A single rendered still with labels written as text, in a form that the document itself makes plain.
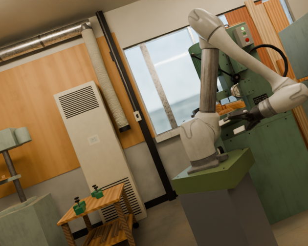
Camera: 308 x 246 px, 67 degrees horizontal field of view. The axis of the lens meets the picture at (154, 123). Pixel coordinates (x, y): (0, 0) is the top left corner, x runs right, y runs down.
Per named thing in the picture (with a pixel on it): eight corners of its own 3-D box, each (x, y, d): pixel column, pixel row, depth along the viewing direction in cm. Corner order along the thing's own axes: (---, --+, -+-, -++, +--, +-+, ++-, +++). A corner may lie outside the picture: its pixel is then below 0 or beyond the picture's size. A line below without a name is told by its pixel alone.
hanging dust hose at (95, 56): (119, 133, 314) (80, 36, 316) (131, 128, 316) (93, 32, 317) (118, 133, 297) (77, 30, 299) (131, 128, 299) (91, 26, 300)
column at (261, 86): (242, 115, 210) (212, 41, 211) (265, 106, 210) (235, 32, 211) (253, 113, 187) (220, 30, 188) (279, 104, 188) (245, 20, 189)
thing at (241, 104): (215, 113, 217) (214, 109, 218) (217, 112, 218) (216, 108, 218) (243, 107, 155) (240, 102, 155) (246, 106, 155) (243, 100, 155)
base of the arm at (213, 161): (226, 164, 117) (222, 154, 117) (187, 174, 127) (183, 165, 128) (231, 154, 133) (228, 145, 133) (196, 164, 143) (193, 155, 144)
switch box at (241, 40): (239, 49, 188) (232, 31, 188) (251, 45, 188) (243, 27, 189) (242, 47, 182) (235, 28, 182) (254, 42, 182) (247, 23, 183)
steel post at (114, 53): (167, 200, 316) (94, 15, 320) (175, 197, 317) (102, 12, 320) (168, 202, 307) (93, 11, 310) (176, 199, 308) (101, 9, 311)
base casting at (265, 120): (207, 138, 219) (203, 129, 219) (263, 116, 221) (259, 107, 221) (222, 141, 175) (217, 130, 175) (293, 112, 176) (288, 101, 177)
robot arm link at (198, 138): (185, 164, 128) (170, 126, 129) (195, 154, 144) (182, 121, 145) (212, 156, 120) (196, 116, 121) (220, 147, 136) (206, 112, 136)
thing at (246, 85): (242, 96, 187) (237, 82, 187) (251, 93, 188) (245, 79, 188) (247, 95, 178) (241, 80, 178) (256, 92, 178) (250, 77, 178)
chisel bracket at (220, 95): (213, 104, 201) (209, 95, 201) (228, 98, 202) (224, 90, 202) (215, 104, 194) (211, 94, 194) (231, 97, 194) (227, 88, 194)
